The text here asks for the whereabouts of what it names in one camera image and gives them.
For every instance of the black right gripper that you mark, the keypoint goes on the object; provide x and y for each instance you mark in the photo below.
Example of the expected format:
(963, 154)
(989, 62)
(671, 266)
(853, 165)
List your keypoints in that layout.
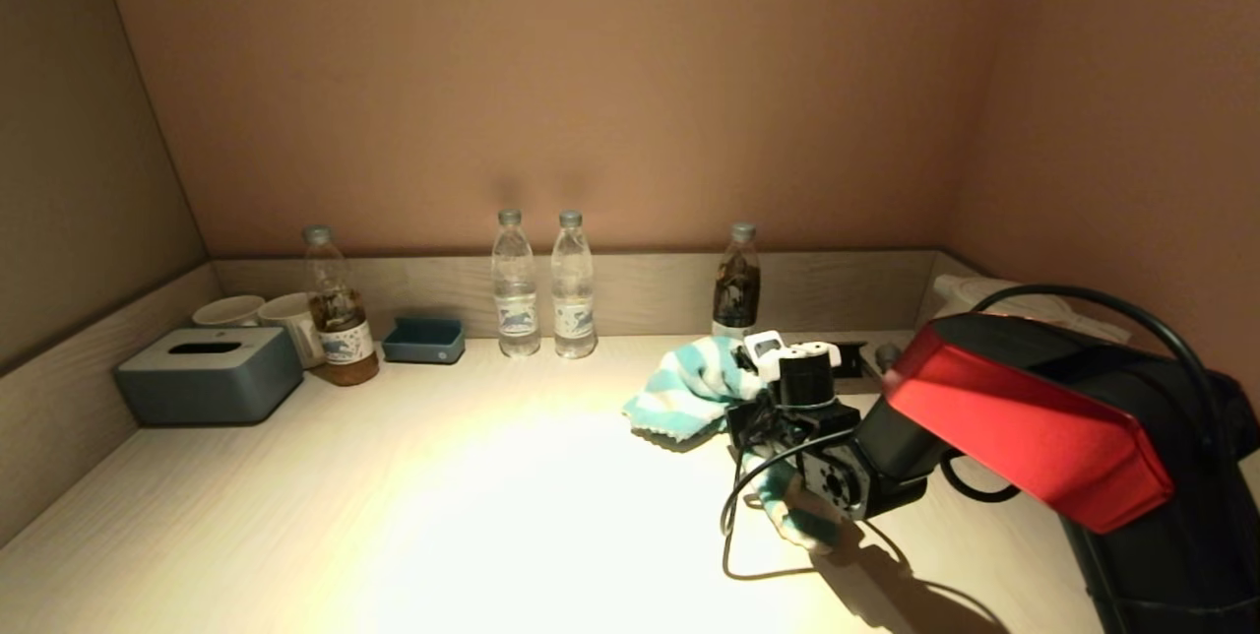
(827, 422)

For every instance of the teal white striped towel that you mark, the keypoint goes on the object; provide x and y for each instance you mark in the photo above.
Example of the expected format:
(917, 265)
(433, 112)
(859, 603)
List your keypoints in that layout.
(689, 388)

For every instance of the red black right robot arm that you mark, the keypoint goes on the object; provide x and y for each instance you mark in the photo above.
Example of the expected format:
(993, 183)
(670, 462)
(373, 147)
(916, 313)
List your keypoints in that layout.
(1034, 417)

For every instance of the black recessed socket panel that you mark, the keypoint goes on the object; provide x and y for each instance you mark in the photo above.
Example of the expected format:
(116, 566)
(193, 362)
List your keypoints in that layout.
(851, 358)

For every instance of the grey kettle power plug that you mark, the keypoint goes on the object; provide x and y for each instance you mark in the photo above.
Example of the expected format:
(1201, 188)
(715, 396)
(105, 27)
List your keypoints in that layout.
(887, 355)

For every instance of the dark tea bottle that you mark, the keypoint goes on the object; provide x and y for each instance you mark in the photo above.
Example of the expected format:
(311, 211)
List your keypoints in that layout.
(736, 289)

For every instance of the white electric kettle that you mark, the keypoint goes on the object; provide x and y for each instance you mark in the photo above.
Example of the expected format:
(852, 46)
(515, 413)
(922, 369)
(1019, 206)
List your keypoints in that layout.
(984, 294)

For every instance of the clear water bottle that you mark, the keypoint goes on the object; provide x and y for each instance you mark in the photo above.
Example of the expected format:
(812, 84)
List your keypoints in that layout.
(516, 309)
(573, 309)

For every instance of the small blue tray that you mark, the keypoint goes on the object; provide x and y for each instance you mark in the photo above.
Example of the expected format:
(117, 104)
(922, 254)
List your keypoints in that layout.
(423, 347)

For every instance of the amber tea bottle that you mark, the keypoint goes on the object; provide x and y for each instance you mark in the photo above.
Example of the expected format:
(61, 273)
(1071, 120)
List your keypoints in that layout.
(345, 344)

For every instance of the white mug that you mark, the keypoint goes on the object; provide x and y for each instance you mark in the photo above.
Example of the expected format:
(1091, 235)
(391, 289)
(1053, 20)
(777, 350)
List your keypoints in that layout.
(293, 317)
(231, 312)

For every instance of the grey-blue tissue box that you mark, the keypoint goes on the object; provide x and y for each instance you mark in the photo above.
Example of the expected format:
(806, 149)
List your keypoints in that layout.
(212, 386)

